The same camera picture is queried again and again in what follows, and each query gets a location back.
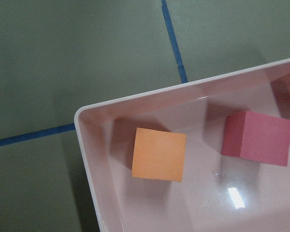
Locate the orange foam block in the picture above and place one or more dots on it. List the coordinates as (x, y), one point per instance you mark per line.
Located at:
(158, 155)

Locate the pink foam block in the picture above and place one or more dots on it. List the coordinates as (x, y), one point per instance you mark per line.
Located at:
(257, 137)

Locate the pink plastic bin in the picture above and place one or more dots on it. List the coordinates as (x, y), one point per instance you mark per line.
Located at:
(217, 193)

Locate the blue tape centre strip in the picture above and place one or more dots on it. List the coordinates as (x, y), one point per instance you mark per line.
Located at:
(173, 42)

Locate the blue tape side strip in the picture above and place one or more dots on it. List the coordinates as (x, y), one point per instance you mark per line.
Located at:
(37, 134)

